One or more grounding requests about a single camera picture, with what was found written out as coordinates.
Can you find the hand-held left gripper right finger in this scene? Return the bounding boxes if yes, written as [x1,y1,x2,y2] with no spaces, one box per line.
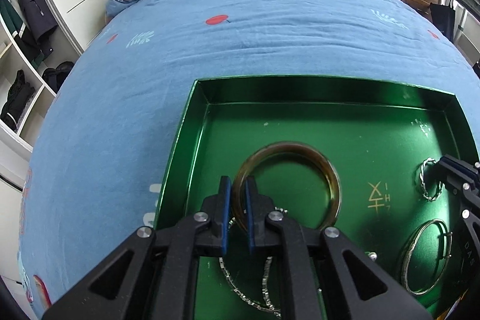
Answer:
[244,176,434,320]

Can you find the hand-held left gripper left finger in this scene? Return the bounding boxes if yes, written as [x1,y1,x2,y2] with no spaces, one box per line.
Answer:
[41,175,231,320]

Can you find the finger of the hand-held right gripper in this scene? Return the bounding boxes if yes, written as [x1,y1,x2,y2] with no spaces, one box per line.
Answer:
[436,160,480,231]
[442,154,480,181]

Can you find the twisted silver bracelet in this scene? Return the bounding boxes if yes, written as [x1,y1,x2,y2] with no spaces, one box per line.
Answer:
[416,157,445,201]

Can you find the amber bangle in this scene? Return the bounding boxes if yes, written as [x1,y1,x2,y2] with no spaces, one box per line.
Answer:
[230,142,342,232]

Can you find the green tray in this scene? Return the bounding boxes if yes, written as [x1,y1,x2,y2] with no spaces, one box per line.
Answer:
[144,76,480,320]

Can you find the thin silver bangle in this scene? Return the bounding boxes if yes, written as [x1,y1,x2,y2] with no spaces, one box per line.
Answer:
[399,219,452,296]

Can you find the black bag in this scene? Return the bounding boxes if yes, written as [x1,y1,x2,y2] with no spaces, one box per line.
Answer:
[429,2,456,39]

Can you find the black backpack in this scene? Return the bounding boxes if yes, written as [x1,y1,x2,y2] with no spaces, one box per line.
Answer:
[41,61,75,93]

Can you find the black folded clothes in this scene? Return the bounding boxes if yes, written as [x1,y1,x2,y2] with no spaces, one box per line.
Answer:
[0,70,36,129]

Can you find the dark hanging jacket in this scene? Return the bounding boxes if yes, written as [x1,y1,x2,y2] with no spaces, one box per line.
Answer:
[11,0,59,47]

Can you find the green and white garment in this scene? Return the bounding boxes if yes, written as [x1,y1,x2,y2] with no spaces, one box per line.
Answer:
[0,0,27,39]

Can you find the silver chain necklace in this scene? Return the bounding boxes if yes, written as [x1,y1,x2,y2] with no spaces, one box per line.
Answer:
[218,208,289,319]

